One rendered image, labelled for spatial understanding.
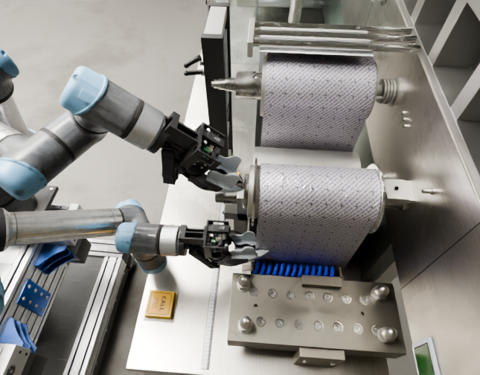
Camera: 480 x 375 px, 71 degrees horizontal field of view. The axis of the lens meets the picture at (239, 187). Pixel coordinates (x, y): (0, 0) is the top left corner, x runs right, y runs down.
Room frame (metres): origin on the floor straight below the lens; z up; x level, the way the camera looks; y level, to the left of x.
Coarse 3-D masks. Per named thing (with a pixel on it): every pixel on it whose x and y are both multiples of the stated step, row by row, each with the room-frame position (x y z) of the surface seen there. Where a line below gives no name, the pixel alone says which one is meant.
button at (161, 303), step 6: (150, 294) 0.29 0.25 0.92; (156, 294) 0.29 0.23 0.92; (162, 294) 0.29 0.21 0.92; (168, 294) 0.29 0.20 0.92; (174, 294) 0.30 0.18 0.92; (150, 300) 0.28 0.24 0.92; (156, 300) 0.28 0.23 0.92; (162, 300) 0.28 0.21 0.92; (168, 300) 0.28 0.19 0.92; (174, 300) 0.28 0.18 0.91; (150, 306) 0.26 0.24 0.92; (156, 306) 0.26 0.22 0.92; (162, 306) 0.26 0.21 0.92; (168, 306) 0.26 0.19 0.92; (150, 312) 0.24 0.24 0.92; (156, 312) 0.24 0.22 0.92; (162, 312) 0.24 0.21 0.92; (168, 312) 0.24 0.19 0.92; (162, 318) 0.23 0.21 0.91; (168, 318) 0.23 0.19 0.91
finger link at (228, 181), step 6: (210, 174) 0.39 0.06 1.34; (216, 174) 0.39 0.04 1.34; (222, 174) 0.39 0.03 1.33; (228, 174) 0.39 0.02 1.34; (234, 174) 0.39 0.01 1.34; (210, 180) 0.39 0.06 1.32; (216, 180) 0.39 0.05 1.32; (222, 180) 0.39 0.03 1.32; (228, 180) 0.39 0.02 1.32; (234, 180) 0.39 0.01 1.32; (222, 186) 0.39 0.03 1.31; (228, 186) 0.39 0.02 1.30; (234, 186) 0.40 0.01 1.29; (228, 192) 0.39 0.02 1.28
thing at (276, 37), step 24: (264, 24) 0.72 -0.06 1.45; (288, 24) 0.72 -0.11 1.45; (312, 24) 0.72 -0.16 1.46; (264, 48) 0.65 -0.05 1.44; (288, 48) 0.65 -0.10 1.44; (312, 48) 0.64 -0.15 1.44; (336, 48) 0.64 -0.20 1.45; (360, 48) 0.64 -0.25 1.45; (384, 48) 0.63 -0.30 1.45; (408, 48) 0.63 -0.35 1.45
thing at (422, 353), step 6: (420, 348) 0.11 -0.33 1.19; (426, 348) 0.11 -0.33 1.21; (420, 354) 0.10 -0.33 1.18; (426, 354) 0.10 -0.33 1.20; (420, 360) 0.10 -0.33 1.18; (426, 360) 0.09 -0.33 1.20; (420, 366) 0.09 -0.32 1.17; (426, 366) 0.08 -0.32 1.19; (420, 372) 0.08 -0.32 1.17; (426, 372) 0.07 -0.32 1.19; (432, 372) 0.07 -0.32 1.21
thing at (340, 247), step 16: (256, 240) 0.35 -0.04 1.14; (272, 240) 0.35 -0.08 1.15; (288, 240) 0.34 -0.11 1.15; (304, 240) 0.34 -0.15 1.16; (320, 240) 0.34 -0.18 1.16; (336, 240) 0.34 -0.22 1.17; (352, 240) 0.33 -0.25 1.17; (272, 256) 0.35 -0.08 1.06; (288, 256) 0.34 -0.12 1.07; (304, 256) 0.34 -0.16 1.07; (320, 256) 0.34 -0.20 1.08; (336, 256) 0.34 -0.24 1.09; (352, 256) 0.33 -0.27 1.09
